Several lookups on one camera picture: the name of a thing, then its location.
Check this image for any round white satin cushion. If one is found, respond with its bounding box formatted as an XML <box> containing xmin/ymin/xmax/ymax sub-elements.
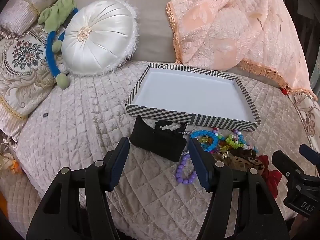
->
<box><xmin>61</xmin><ymin>0</ymin><xmax>138</xmax><ymax>76</ymax></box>

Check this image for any grey beige cushion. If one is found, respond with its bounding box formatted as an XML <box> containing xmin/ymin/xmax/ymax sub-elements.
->
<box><xmin>75</xmin><ymin>0</ymin><xmax>180</xmax><ymax>63</ymax></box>

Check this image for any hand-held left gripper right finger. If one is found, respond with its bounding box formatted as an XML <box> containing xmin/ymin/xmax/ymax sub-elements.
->
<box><xmin>187</xmin><ymin>137</ymin><xmax>290</xmax><ymax>240</ymax></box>

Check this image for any floral embroidered cushion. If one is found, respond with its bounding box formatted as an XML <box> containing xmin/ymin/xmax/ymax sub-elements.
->
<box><xmin>0</xmin><ymin>25</ymin><xmax>65</xmax><ymax>120</ymax></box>

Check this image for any blue pink bead bracelet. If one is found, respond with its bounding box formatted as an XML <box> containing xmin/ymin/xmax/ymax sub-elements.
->
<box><xmin>237</xmin><ymin>134</ymin><xmax>252</xmax><ymax>151</ymax></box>

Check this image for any green bead bracelet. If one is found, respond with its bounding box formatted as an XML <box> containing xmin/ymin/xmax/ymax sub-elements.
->
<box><xmin>224</xmin><ymin>135</ymin><xmax>240</xmax><ymax>152</ymax></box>

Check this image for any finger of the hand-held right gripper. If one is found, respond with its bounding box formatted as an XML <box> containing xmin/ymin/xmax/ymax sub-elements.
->
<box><xmin>299</xmin><ymin>144</ymin><xmax>320</xmax><ymax>167</ymax></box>
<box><xmin>272</xmin><ymin>150</ymin><xmax>304</xmax><ymax>183</ymax></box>

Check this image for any quilted cream bedspread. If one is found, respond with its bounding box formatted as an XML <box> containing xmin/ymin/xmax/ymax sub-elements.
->
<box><xmin>7</xmin><ymin>60</ymin><xmax>313</xmax><ymax>240</ymax></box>

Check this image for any amber bead bracelet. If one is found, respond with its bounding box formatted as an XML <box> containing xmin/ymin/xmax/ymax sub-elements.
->
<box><xmin>200</xmin><ymin>140</ymin><xmax>226</xmax><ymax>153</ymax></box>

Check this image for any red scrunchie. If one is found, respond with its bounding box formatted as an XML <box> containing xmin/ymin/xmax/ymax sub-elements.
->
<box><xmin>256</xmin><ymin>155</ymin><xmax>282</xmax><ymax>198</ymax></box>

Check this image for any floral embroidered cloth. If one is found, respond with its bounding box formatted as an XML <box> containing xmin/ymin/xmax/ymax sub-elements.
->
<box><xmin>287</xmin><ymin>90</ymin><xmax>320</xmax><ymax>145</ymax></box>

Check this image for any leopard print scrunchie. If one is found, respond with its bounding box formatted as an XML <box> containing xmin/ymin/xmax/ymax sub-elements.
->
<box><xmin>212</xmin><ymin>151</ymin><xmax>265</xmax><ymax>173</ymax></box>

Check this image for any striped shallow tray box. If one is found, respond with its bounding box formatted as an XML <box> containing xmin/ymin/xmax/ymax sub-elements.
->
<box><xmin>125</xmin><ymin>63</ymin><xmax>261</xmax><ymax>132</ymax></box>

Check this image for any black scrunchie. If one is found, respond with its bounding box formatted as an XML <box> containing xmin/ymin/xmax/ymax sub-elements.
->
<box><xmin>146</xmin><ymin>120</ymin><xmax>187</xmax><ymax>133</ymax></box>

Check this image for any green blue plush toy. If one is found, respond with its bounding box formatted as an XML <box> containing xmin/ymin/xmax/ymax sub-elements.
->
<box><xmin>37</xmin><ymin>0</ymin><xmax>79</xmax><ymax>90</ymax></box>

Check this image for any peach fringed blanket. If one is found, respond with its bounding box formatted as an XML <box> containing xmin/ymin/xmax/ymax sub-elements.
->
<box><xmin>166</xmin><ymin>0</ymin><xmax>317</xmax><ymax>102</ymax></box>

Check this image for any purple bead bracelet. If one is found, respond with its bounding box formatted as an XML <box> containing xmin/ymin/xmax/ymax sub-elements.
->
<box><xmin>176</xmin><ymin>154</ymin><xmax>197</xmax><ymax>185</ymax></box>

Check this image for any black velvet pouch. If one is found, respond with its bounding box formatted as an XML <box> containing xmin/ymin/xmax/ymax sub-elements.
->
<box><xmin>129</xmin><ymin>116</ymin><xmax>187</xmax><ymax>162</ymax></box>

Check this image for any striped bolster pillow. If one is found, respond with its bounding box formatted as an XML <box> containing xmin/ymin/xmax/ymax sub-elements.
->
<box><xmin>0</xmin><ymin>0</ymin><xmax>75</xmax><ymax>35</ymax></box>

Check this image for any silver braided bracelet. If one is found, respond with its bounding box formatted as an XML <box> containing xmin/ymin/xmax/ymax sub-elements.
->
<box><xmin>179</xmin><ymin>129</ymin><xmax>194</xmax><ymax>157</ymax></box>

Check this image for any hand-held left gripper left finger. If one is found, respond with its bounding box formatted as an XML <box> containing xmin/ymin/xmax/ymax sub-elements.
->
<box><xmin>25</xmin><ymin>137</ymin><xmax>130</xmax><ymax>240</ymax></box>

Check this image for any orange fabric flower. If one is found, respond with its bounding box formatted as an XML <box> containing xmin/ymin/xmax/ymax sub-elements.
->
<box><xmin>0</xmin><ymin>152</ymin><xmax>20</xmax><ymax>174</ymax></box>

